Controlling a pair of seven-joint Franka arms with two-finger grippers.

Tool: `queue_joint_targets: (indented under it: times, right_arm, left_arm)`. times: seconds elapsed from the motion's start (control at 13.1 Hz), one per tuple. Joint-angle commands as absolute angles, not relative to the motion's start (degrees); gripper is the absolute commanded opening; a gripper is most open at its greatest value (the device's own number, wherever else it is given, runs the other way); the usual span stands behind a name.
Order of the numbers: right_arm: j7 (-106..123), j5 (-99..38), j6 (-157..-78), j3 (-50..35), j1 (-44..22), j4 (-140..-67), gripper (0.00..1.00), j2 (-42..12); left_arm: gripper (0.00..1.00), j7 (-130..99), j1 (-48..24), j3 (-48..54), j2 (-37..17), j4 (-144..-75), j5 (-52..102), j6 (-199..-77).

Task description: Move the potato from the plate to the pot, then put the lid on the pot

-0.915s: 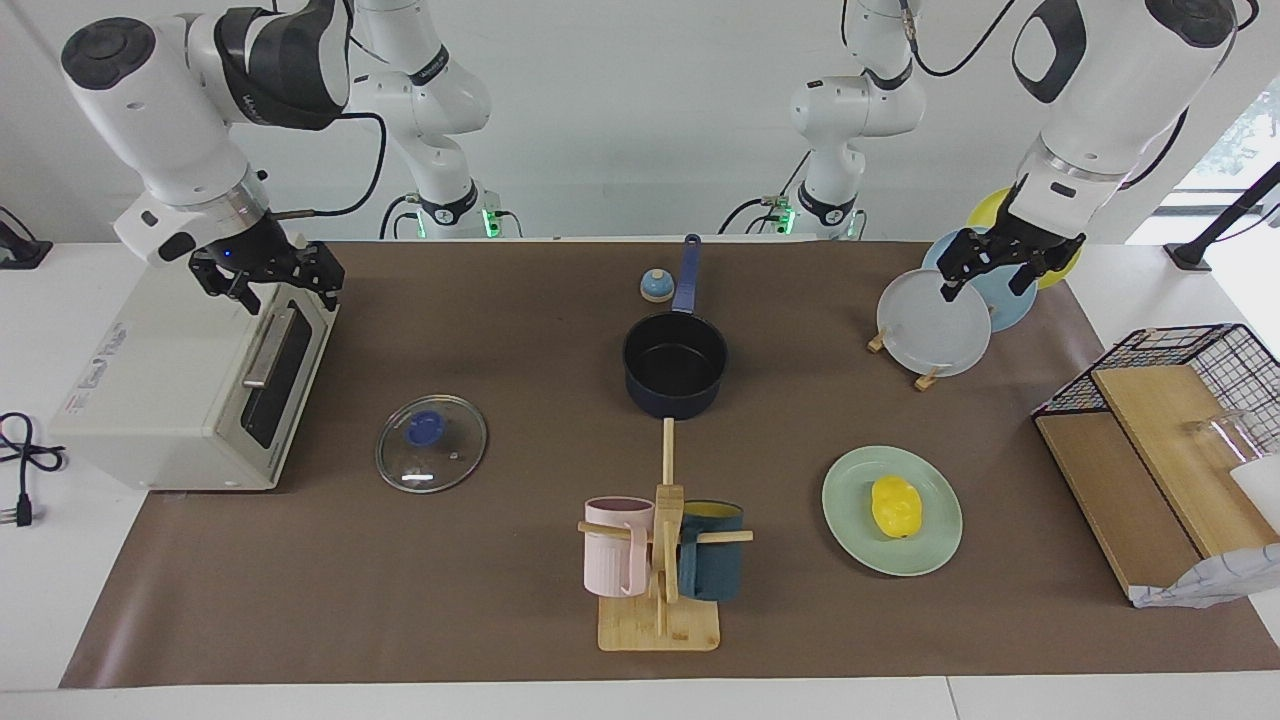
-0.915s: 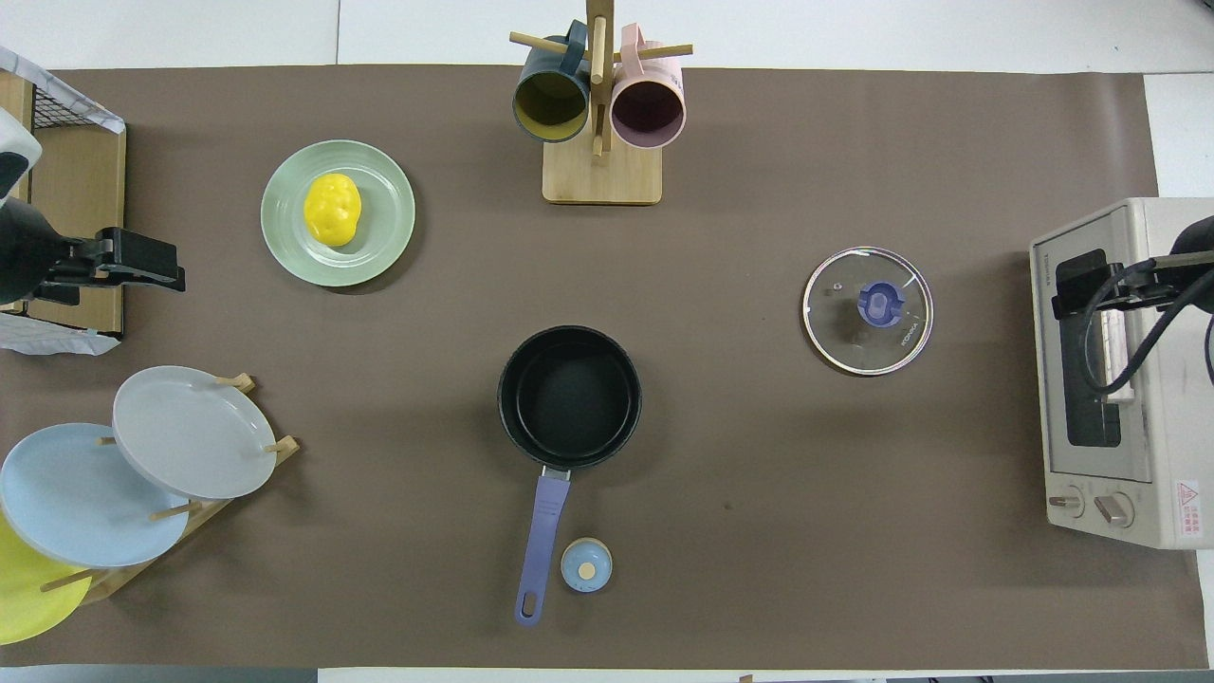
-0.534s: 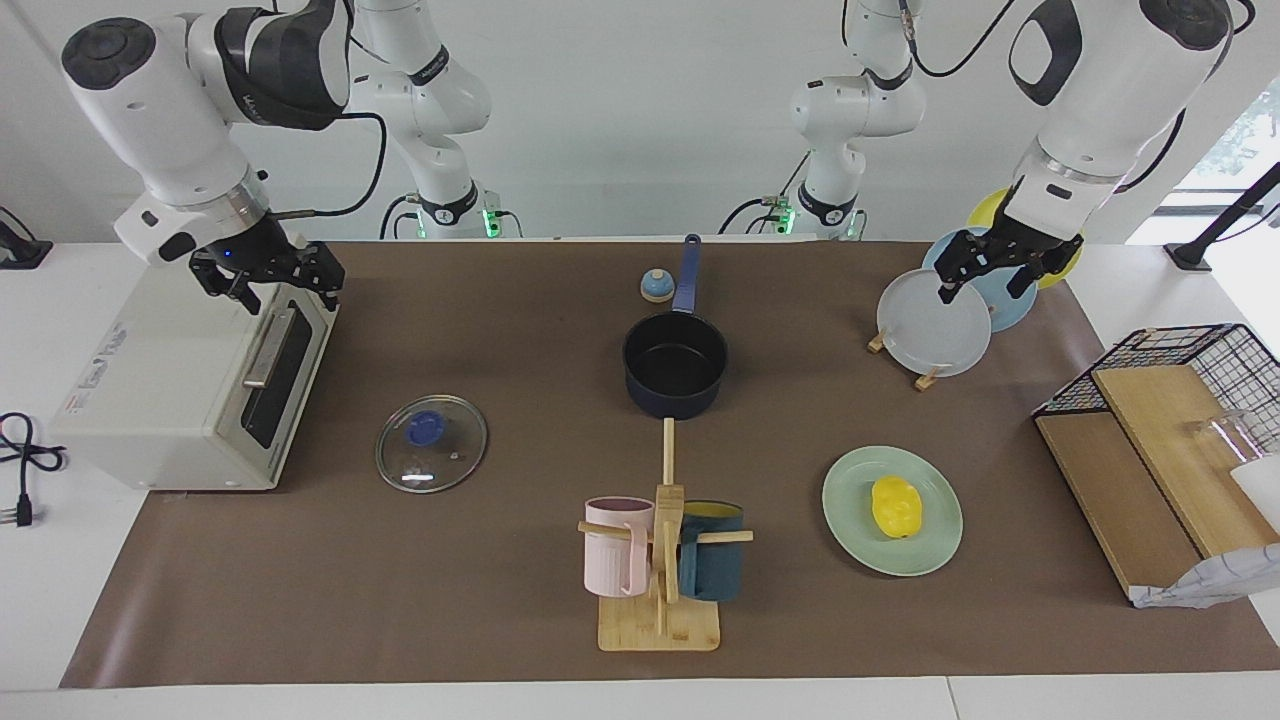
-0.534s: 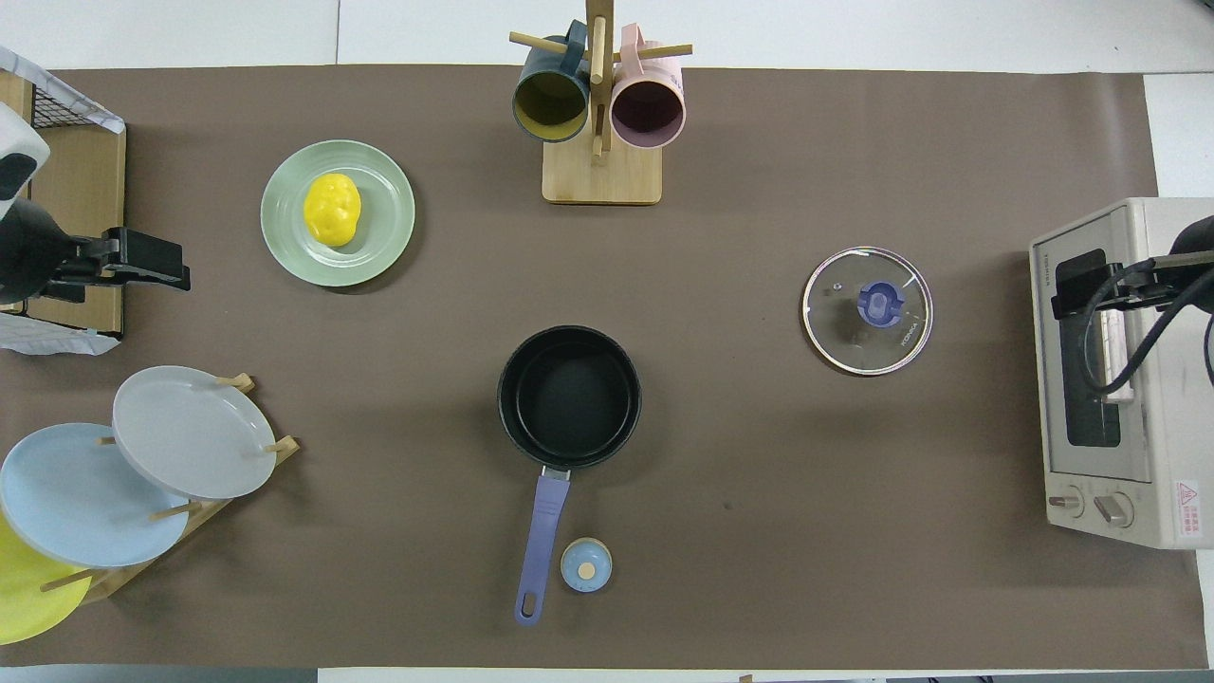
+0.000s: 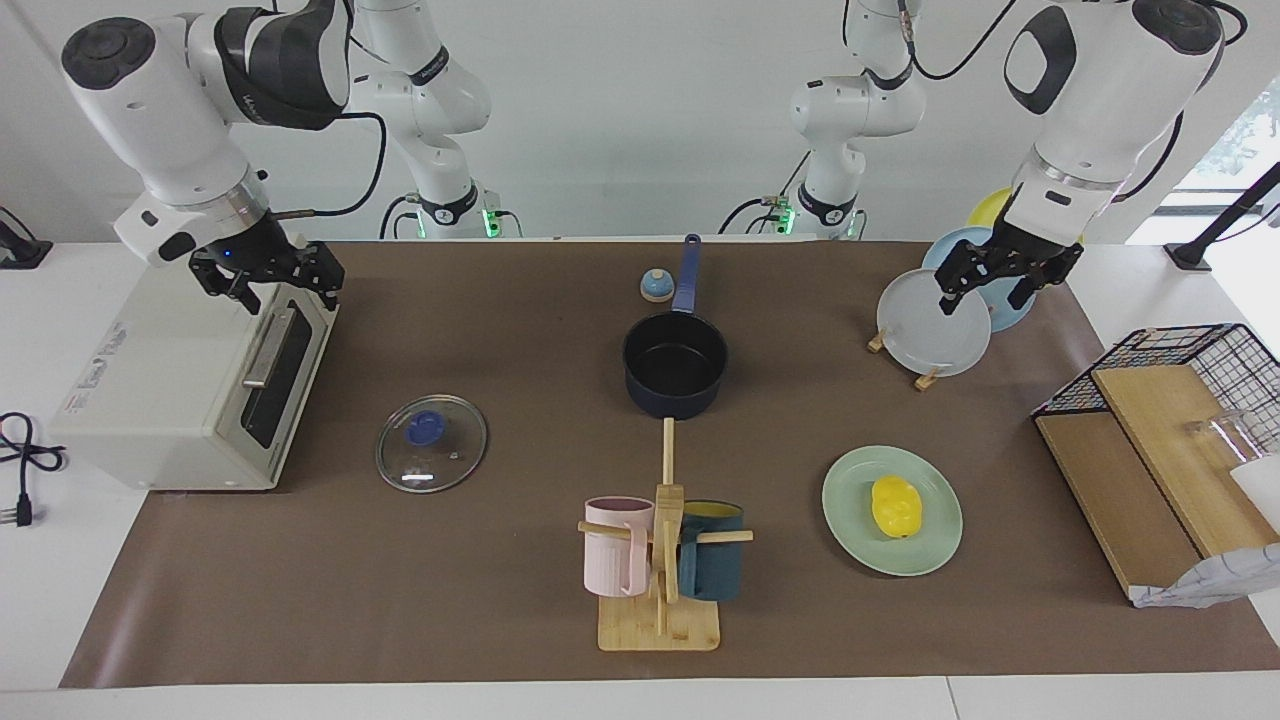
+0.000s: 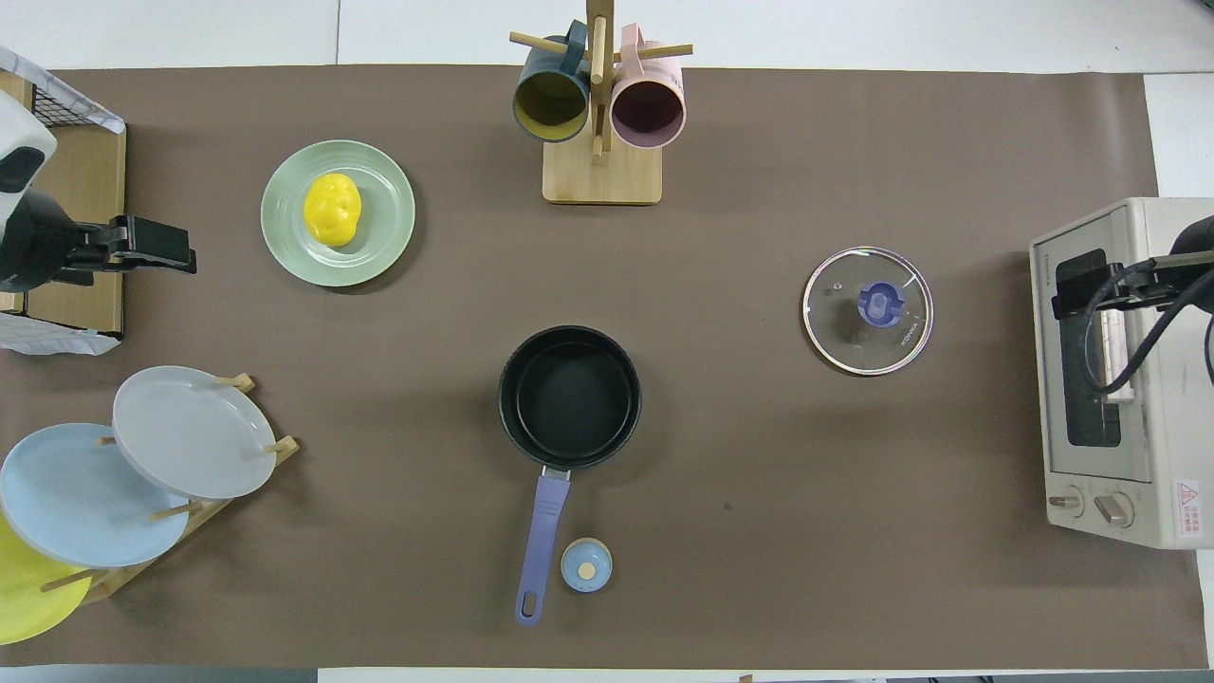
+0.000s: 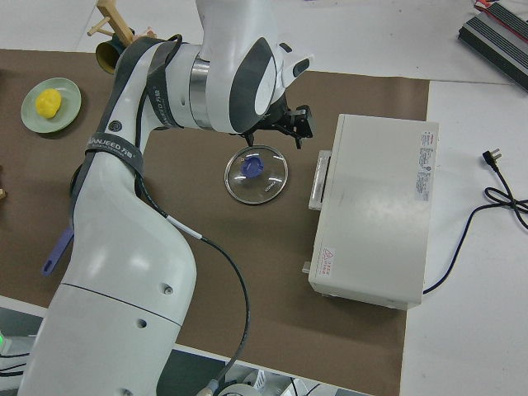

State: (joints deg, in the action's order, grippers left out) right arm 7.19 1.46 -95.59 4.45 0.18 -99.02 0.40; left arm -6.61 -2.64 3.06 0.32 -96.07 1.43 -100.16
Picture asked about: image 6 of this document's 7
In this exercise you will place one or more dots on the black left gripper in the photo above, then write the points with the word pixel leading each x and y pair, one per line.
pixel 104 249

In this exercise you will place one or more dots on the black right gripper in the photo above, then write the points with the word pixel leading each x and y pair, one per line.
pixel 1152 289

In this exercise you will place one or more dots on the yellow potato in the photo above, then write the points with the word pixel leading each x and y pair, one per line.
pixel 332 211

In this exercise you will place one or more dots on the glass lid blue knob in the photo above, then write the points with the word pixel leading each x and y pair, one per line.
pixel 868 313

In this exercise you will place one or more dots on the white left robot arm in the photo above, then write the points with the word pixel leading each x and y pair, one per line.
pixel 24 247

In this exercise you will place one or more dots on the grey plate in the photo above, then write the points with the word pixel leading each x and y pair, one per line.
pixel 194 432

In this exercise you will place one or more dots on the green plate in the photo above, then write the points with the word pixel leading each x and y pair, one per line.
pixel 379 256

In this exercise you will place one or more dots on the light blue plate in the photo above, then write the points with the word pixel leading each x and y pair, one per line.
pixel 76 498

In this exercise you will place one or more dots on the wooden plate rack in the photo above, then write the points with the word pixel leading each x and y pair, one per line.
pixel 123 574

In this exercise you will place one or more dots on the yellow plate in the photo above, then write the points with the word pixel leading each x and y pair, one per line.
pixel 24 598

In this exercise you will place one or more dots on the white paper with blue tape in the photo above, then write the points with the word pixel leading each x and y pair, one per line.
pixel 47 337

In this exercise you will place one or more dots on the beige toaster oven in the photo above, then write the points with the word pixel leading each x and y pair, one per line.
pixel 1167 427

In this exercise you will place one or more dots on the light wooden board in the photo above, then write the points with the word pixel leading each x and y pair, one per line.
pixel 11 83

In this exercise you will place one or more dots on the dark blue mug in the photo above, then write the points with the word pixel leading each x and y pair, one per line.
pixel 550 100

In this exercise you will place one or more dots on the brown table mat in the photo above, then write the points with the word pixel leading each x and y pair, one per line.
pixel 759 569

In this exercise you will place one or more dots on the wooden mug tree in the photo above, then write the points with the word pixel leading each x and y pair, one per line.
pixel 602 180

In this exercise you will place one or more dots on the pink mug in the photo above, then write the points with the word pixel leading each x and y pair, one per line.
pixel 648 109

